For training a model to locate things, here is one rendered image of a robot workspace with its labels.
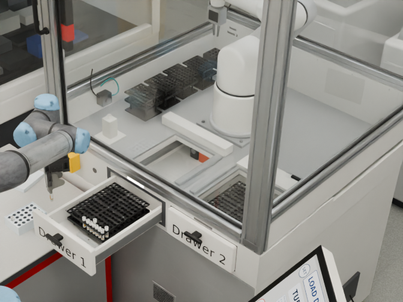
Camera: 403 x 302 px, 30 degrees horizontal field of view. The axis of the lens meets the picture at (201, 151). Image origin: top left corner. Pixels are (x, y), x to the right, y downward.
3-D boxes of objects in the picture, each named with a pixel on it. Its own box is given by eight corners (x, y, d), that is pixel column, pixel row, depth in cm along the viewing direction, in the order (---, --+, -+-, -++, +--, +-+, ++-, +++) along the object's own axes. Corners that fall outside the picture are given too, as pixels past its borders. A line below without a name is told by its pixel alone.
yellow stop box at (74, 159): (70, 175, 281) (69, 159, 277) (57, 166, 285) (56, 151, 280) (81, 169, 284) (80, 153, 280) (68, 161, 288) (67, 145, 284)
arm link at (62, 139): (5, 165, 179) (93, 120, 224) (-35, 156, 182) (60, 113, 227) (3, 210, 182) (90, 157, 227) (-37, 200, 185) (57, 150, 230)
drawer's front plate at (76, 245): (92, 277, 241) (90, 251, 235) (35, 235, 256) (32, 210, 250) (96, 274, 242) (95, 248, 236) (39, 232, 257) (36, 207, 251)
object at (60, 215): (92, 268, 242) (92, 254, 239) (41, 231, 256) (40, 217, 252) (177, 210, 267) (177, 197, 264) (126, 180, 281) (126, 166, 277)
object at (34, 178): (24, 193, 283) (23, 189, 282) (6, 186, 287) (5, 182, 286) (45, 175, 293) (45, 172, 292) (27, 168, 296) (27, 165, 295)
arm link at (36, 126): (42, 133, 218) (60, 114, 227) (9, 126, 221) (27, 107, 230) (45, 156, 223) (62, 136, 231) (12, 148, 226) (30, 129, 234)
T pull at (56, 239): (59, 248, 240) (59, 244, 239) (44, 236, 244) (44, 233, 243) (68, 242, 242) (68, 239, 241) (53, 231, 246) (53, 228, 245)
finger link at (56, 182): (66, 196, 250) (64, 172, 245) (48, 199, 249) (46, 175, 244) (65, 190, 253) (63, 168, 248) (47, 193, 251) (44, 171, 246)
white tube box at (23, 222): (18, 236, 264) (17, 227, 262) (5, 225, 269) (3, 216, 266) (47, 220, 272) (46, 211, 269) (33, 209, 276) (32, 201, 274)
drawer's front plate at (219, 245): (231, 274, 245) (233, 248, 238) (167, 232, 260) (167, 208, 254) (234, 271, 246) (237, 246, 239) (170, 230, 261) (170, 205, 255)
